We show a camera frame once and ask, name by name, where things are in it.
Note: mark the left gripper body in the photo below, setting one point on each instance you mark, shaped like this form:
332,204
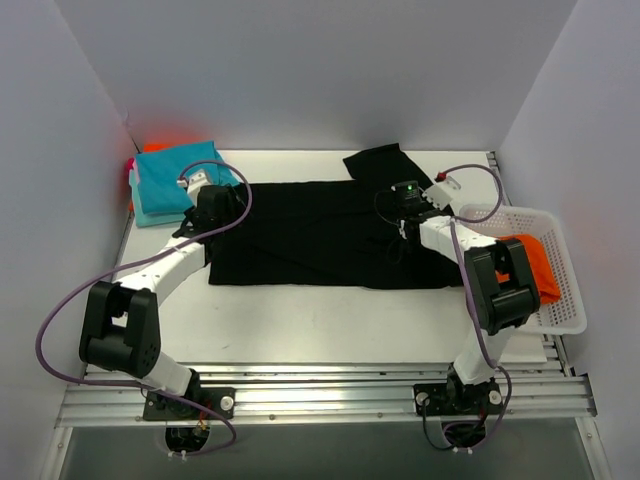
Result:
226,201

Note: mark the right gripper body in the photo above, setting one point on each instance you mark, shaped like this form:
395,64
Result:
401,203

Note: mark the black t-shirt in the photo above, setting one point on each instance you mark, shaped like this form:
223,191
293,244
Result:
327,233

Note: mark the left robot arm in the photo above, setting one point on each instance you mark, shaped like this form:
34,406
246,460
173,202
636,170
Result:
121,329

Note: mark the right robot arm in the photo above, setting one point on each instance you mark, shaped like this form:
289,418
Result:
500,289

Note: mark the folded light teal t-shirt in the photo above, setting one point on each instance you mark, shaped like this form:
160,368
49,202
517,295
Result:
143,220

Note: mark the folded orange t-shirt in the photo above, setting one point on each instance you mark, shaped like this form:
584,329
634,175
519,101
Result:
149,148

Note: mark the folded pink t-shirt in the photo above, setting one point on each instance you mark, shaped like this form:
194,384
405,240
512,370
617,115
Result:
132,174

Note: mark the orange t-shirt in basket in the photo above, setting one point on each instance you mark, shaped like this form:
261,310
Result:
548,289

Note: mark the white plastic basket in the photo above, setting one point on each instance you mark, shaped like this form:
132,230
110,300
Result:
565,316

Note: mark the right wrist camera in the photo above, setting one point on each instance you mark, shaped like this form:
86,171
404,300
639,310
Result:
442,192

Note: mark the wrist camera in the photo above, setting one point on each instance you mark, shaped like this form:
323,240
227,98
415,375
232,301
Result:
442,192
194,183

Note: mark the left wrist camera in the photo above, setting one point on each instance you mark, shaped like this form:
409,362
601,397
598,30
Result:
194,183

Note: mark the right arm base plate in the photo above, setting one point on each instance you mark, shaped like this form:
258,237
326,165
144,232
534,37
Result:
440,399

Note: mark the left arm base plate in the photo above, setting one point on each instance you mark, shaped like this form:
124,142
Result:
221,400

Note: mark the aluminium rail frame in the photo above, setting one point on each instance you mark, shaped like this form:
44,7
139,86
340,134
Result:
334,394

